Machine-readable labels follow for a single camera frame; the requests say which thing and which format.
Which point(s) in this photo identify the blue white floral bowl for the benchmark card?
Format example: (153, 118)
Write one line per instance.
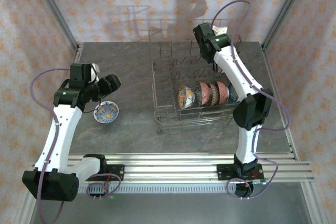
(232, 94)

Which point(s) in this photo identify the orange blue floral bowl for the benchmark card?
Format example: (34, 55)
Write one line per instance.
(186, 96)

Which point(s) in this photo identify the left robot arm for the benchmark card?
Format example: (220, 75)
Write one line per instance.
(60, 134)

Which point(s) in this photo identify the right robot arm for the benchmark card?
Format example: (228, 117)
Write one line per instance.
(236, 72)

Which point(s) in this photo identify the blue bowl orange flowers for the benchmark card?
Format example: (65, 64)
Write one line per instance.
(106, 112)

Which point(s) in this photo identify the grey metal panel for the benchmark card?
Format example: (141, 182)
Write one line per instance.
(168, 208)

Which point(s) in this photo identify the aluminium side rail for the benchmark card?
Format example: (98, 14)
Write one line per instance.
(76, 56)
(292, 145)

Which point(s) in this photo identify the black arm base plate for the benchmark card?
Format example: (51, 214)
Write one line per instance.
(116, 171)
(223, 171)

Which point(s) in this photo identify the aluminium frame post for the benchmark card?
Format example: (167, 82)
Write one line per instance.
(286, 9)
(54, 9)

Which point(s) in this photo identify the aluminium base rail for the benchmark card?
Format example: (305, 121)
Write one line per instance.
(170, 167)

